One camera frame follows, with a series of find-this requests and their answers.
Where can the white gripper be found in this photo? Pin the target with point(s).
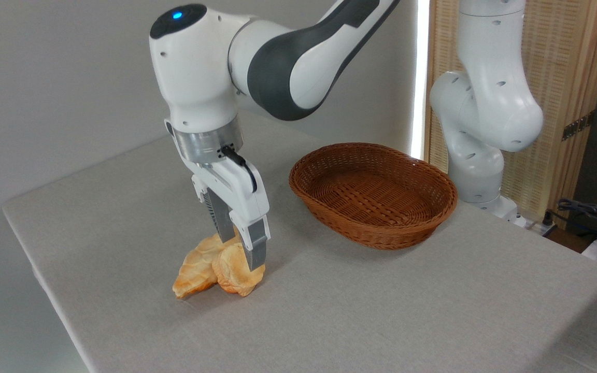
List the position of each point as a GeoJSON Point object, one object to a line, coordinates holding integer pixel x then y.
{"type": "Point", "coordinates": [241, 194]}

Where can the round golden bread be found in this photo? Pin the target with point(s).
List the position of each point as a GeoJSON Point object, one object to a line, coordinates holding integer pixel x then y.
{"type": "Point", "coordinates": [231, 274]}

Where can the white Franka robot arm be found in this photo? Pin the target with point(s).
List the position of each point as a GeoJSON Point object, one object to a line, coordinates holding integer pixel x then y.
{"type": "Point", "coordinates": [200, 77]}

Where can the long golden bread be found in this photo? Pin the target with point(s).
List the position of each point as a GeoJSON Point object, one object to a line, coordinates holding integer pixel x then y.
{"type": "Point", "coordinates": [197, 267]}

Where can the brown oval wicker basket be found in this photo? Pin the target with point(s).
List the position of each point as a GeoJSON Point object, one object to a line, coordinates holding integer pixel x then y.
{"type": "Point", "coordinates": [371, 228]}

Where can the grey tablecloth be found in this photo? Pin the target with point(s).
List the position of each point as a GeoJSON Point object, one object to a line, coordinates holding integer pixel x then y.
{"type": "Point", "coordinates": [381, 311]}

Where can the white power strip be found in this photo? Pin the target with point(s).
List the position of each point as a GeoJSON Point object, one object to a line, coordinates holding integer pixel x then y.
{"type": "Point", "coordinates": [537, 227]}

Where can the black plug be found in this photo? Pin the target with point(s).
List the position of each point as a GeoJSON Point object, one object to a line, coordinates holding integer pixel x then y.
{"type": "Point", "coordinates": [548, 217]}

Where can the dark metal screen hinge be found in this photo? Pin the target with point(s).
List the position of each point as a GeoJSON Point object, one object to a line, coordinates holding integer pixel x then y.
{"type": "Point", "coordinates": [578, 125]}

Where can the wooden folding screen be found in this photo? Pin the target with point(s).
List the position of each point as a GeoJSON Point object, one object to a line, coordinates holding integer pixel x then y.
{"type": "Point", "coordinates": [563, 62]}

